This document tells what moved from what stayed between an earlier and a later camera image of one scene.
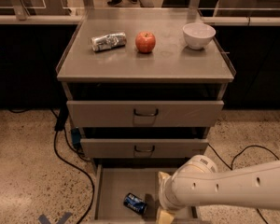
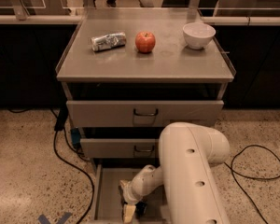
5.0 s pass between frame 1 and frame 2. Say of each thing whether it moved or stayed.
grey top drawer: stayed
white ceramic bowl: stayed
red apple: stayed
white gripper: moved
